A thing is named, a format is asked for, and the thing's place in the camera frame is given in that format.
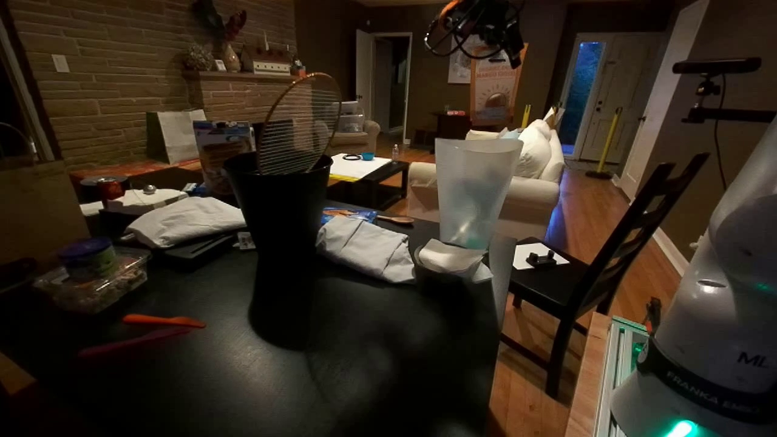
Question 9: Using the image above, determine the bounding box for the crumpled white paper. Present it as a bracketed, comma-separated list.
[319, 215, 416, 284]

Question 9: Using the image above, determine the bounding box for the white sofa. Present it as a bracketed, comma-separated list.
[409, 106, 564, 234]

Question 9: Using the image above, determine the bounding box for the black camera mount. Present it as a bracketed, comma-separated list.
[672, 55, 774, 124]

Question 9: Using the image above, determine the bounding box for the frosted white plastic container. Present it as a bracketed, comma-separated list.
[434, 137, 522, 250]

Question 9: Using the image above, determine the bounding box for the tall black vase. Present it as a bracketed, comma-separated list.
[224, 149, 332, 350]

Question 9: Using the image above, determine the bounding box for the badminton racket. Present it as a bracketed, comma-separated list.
[256, 72, 341, 175]

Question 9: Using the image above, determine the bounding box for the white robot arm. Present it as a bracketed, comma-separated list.
[609, 113, 777, 437]

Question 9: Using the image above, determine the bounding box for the red pen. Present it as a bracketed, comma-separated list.
[121, 313, 206, 330]

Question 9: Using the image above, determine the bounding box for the framed wall picture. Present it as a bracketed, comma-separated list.
[448, 50, 471, 84]

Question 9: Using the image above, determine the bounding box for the clear plastic food container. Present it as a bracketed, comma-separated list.
[34, 238, 150, 313]

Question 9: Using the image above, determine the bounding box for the colourful picture box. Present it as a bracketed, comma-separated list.
[194, 121, 253, 193]

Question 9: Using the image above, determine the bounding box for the white board on bench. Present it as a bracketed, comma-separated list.
[159, 109, 206, 163]

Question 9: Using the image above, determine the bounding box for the white folded cloth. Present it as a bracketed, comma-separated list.
[127, 196, 245, 247]

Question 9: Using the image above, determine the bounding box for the white folded napkin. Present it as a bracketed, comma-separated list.
[416, 238, 492, 284]

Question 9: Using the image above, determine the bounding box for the wall light switch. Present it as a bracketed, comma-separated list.
[52, 54, 71, 72]

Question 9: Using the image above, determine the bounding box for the black wooden chair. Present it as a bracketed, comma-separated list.
[503, 153, 706, 398]

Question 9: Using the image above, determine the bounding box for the dark coffee table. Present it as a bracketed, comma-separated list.
[327, 153, 409, 211]

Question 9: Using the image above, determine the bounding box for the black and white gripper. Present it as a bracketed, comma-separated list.
[440, 0, 525, 68]

